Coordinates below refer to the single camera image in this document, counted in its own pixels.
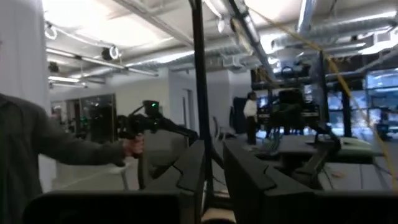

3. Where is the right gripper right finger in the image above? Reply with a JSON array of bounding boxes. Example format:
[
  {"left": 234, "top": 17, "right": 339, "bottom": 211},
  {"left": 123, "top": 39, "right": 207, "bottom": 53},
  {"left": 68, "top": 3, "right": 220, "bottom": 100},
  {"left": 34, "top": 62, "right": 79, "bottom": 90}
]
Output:
[{"left": 222, "top": 144, "right": 315, "bottom": 224}]

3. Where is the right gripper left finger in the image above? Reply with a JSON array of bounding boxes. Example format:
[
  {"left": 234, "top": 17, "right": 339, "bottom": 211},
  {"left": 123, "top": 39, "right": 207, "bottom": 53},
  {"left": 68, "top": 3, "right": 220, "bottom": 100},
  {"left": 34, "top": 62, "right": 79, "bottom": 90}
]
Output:
[{"left": 176, "top": 139, "right": 206, "bottom": 192}]

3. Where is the person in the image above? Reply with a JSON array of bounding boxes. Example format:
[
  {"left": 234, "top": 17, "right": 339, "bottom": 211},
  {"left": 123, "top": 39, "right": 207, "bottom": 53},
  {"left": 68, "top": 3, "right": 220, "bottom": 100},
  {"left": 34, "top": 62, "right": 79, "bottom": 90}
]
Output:
[
  {"left": 243, "top": 91, "right": 259, "bottom": 146},
  {"left": 0, "top": 93, "right": 127, "bottom": 224}
]

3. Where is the person's hand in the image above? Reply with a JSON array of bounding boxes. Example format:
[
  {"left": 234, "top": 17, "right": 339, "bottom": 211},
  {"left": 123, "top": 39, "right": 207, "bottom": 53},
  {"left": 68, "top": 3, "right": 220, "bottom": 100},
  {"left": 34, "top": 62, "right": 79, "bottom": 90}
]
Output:
[{"left": 122, "top": 134, "right": 146, "bottom": 160}]

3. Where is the round ceiling spotlight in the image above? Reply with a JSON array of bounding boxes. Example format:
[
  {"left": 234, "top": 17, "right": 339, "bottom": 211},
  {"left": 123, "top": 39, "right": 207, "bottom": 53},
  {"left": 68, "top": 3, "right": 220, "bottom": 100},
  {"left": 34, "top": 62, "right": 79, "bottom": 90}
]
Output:
[{"left": 101, "top": 45, "right": 121, "bottom": 62}]

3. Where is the ceiling strip light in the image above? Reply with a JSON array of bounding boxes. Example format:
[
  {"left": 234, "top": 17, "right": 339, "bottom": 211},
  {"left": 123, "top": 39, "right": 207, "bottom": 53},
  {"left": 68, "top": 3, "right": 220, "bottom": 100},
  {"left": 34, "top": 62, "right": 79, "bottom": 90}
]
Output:
[{"left": 48, "top": 75, "right": 82, "bottom": 84}]

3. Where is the black vertical frame post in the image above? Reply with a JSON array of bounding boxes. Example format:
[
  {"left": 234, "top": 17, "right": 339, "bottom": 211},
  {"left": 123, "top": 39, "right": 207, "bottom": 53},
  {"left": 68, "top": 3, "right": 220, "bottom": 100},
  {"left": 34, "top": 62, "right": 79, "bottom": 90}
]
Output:
[{"left": 188, "top": 0, "right": 215, "bottom": 207}]

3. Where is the yellow cable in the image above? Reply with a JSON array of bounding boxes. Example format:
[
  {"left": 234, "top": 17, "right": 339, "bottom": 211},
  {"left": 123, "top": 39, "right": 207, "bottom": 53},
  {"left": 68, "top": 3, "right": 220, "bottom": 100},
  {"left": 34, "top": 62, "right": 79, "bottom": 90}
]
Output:
[{"left": 248, "top": 6, "right": 398, "bottom": 191}]

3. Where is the silver ventilation duct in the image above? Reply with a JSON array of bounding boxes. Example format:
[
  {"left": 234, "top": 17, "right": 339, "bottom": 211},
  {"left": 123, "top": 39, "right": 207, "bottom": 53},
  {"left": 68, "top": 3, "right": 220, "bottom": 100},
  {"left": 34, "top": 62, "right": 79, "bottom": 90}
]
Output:
[{"left": 270, "top": 11, "right": 398, "bottom": 60}]

